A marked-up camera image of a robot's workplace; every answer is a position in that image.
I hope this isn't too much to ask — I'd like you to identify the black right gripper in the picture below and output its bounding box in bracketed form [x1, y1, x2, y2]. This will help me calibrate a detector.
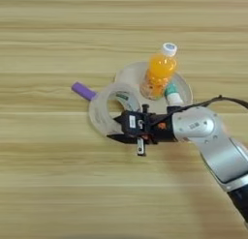
[106, 103, 179, 157]

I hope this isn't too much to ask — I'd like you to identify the clear tape roll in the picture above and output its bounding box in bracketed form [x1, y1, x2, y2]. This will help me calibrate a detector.
[88, 82, 143, 139]

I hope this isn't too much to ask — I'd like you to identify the purple rectangular block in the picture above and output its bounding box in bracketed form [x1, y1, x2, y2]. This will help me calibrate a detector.
[71, 81, 98, 102]

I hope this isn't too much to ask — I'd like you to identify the teal tube white cap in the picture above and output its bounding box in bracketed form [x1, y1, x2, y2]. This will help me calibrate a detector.
[164, 82, 185, 108]

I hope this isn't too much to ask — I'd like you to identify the black box white label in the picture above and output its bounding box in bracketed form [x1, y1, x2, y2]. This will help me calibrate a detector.
[121, 110, 145, 136]

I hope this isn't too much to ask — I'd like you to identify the orange juice bottle white cap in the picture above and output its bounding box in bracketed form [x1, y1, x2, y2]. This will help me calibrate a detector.
[139, 42, 178, 101]

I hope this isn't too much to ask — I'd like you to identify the beige round plate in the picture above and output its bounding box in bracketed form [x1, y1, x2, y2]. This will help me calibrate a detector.
[113, 61, 194, 115]

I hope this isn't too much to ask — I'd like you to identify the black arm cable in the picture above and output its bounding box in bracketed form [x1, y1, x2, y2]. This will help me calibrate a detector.
[149, 94, 248, 126]

